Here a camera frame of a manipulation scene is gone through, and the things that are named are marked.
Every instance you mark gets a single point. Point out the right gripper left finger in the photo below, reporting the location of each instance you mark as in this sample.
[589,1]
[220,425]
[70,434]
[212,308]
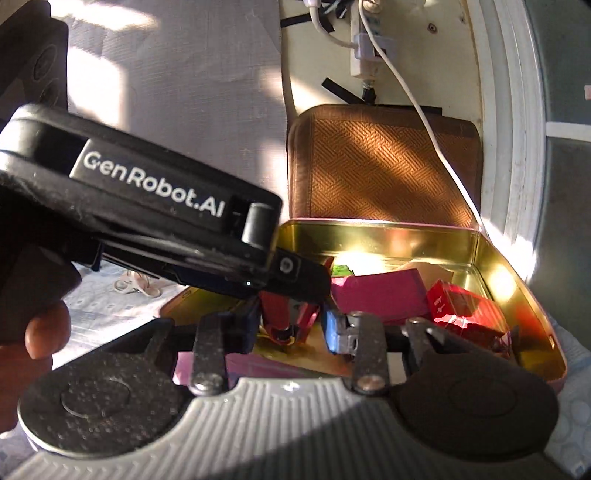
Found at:
[240,327]

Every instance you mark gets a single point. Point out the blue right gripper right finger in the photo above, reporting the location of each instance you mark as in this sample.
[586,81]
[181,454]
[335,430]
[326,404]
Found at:
[341,330]

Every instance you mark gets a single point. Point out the red toy figure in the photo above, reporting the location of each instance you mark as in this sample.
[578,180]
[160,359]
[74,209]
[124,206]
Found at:
[286,321]

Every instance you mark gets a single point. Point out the green snack packet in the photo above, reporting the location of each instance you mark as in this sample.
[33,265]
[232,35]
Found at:
[339,271]

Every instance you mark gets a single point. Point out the magenta cardboard box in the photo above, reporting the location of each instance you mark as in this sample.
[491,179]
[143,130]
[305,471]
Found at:
[392,297]

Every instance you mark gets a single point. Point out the brown cardboard box pink cross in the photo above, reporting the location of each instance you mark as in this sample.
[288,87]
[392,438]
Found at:
[429,273]

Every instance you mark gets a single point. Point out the small red box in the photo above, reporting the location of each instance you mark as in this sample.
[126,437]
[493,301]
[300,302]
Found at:
[472,317]

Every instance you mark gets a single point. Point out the person's hand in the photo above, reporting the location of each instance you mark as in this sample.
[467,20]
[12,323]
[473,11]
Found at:
[35,322]

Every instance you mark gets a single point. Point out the pink tin box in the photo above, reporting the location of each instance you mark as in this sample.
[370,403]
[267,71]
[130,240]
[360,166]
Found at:
[371,247]

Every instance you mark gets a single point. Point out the grey sofa backrest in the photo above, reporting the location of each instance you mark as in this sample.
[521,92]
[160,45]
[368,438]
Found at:
[202,78]

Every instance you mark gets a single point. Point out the brown woven cushion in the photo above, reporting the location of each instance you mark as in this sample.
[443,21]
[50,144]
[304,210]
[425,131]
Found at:
[378,163]

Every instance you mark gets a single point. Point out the white power strip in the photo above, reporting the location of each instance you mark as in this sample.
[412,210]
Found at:
[365,62]

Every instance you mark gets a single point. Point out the white door frame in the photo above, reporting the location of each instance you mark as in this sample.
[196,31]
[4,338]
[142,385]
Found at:
[513,129]

